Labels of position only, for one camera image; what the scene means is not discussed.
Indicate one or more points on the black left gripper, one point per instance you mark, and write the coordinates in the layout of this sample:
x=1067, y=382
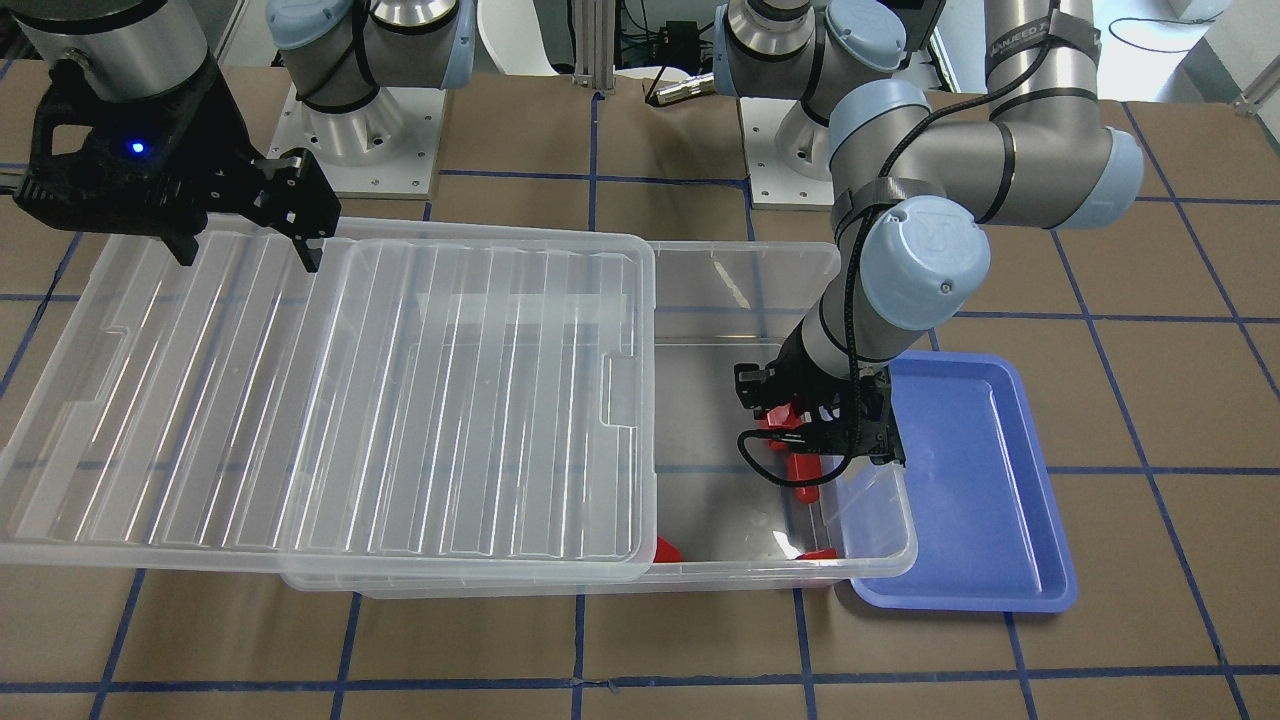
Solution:
x=812, y=390

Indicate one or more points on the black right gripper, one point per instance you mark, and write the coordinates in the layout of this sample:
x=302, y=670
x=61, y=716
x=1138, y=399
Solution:
x=218, y=158

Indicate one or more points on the red block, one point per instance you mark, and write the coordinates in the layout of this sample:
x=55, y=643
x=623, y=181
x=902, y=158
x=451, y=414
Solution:
x=820, y=555
x=665, y=552
x=800, y=469
x=783, y=417

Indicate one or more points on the clear plastic box lid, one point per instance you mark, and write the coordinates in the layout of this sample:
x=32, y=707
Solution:
x=442, y=405

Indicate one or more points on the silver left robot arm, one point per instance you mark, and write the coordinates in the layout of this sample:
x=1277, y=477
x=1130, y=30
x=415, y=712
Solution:
x=914, y=188

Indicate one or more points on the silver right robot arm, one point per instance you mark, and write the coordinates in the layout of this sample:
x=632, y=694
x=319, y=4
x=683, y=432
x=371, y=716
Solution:
x=339, y=54

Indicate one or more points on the red block in box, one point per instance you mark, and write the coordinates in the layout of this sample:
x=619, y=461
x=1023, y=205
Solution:
x=820, y=555
x=800, y=469
x=665, y=552

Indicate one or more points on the clear plastic storage box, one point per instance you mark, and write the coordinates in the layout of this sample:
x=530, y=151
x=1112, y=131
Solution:
x=718, y=304

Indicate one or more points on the blue plastic tray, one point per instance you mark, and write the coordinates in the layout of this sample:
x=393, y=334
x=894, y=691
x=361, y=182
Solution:
x=988, y=527

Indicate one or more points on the white chair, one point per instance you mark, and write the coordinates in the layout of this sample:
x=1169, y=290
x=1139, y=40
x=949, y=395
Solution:
x=511, y=34

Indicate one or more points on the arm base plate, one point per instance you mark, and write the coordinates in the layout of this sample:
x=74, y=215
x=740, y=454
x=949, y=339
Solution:
x=787, y=155
x=387, y=150

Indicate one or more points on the aluminium frame post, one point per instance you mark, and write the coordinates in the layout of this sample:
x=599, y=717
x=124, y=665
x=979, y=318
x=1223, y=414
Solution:
x=594, y=39

